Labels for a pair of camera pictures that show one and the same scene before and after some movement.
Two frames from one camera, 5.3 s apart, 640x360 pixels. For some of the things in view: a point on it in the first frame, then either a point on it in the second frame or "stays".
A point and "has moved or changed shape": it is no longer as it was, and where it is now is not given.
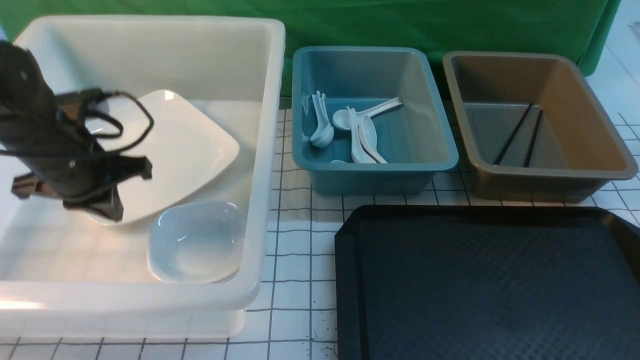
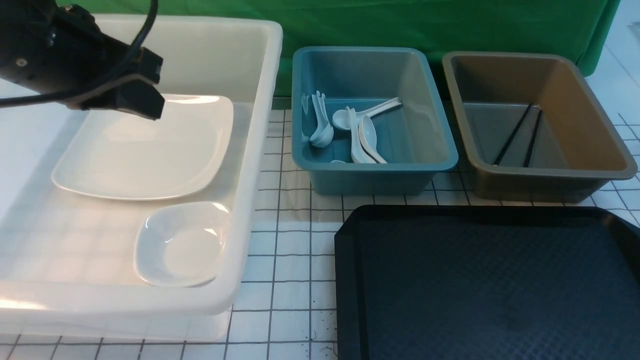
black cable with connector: [532, 144] stays
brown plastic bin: [577, 152] stays
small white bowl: [196, 242] has moved or changed shape
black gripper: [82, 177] to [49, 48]
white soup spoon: [368, 136] stays
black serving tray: [487, 282] stays
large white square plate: [183, 149] has moved or changed shape
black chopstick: [513, 136] stays
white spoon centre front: [360, 155] stays
